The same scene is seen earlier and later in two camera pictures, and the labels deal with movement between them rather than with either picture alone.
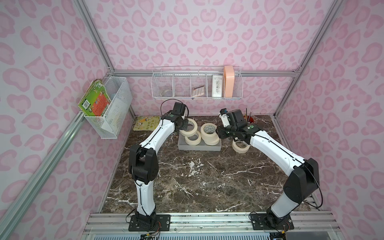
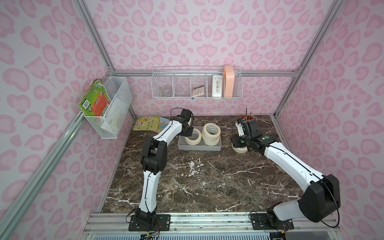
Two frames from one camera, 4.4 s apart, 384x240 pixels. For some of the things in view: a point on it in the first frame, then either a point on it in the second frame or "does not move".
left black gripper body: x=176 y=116 to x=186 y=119
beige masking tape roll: x=210 y=139 does not move
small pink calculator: x=198 y=90 does not move
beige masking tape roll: x=193 y=142 does not move
